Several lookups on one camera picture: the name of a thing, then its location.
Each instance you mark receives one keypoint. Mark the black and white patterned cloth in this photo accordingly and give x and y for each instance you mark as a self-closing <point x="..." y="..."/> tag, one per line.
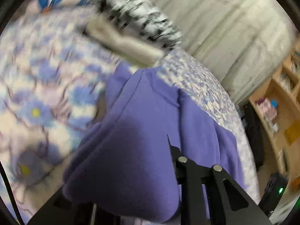
<point x="145" y="16"/>

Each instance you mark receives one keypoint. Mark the floral bed sheet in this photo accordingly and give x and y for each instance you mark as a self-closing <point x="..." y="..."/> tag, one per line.
<point x="46" y="75"/>

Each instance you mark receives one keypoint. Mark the purple hoodie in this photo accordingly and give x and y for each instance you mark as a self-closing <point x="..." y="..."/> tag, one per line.
<point x="131" y="145"/>

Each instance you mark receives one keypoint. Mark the stack of pink boxes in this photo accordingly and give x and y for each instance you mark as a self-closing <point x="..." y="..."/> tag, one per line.
<point x="264" y="107"/>

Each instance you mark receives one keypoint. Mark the beige curtain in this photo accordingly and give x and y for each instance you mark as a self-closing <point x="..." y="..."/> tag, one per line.
<point x="222" y="28"/>

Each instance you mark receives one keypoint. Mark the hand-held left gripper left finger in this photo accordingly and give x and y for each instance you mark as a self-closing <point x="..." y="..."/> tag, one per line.
<point x="58" y="215"/>

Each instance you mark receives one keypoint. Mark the wooden shelf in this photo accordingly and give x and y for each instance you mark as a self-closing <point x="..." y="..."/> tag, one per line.
<point x="269" y="91"/>

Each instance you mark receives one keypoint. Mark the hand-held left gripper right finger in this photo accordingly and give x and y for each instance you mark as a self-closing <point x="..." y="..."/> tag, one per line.
<point x="174" y="154"/>

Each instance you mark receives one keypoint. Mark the black device with green light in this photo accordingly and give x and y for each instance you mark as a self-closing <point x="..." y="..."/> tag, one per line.
<point x="271" y="187"/>

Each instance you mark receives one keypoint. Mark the small blue box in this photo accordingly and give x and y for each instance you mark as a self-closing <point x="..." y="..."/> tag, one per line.
<point x="273" y="103"/>

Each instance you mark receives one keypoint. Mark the cream folded garment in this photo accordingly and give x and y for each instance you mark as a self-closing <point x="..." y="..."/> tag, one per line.
<point x="121" y="39"/>

